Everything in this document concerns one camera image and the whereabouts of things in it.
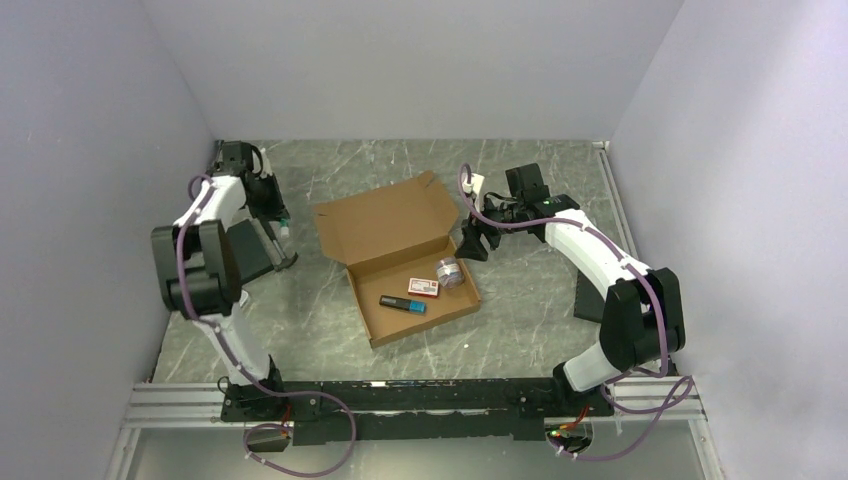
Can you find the black handled claw hammer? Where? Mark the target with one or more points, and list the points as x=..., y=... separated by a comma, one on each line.
x=286, y=261

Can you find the black rectangular pad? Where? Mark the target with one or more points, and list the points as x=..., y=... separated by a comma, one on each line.
x=589, y=303
x=250, y=254

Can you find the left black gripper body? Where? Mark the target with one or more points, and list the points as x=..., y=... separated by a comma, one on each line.
x=267, y=203

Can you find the small red white box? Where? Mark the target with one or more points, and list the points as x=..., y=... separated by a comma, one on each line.
x=423, y=287

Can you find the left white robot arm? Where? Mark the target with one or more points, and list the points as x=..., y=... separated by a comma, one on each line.
x=197, y=270

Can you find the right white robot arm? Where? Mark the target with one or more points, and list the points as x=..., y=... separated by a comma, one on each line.
x=642, y=318

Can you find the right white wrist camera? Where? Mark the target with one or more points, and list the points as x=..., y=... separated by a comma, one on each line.
x=471, y=184

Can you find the black blue marker pen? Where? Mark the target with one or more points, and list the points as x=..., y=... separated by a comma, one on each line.
x=403, y=304

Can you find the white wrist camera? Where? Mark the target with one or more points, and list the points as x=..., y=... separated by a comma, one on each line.
x=471, y=184
x=262, y=163

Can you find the left black rectangular pad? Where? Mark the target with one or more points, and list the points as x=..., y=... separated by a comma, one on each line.
x=250, y=254

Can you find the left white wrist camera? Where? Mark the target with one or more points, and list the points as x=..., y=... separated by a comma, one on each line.
x=262, y=163

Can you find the brown cardboard box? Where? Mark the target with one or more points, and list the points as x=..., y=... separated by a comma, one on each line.
x=387, y=236

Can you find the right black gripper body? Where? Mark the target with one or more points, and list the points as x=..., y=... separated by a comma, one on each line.
x=501, y=214

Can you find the right black rectangular pad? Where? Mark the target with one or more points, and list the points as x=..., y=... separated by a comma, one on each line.
x=589, y=303

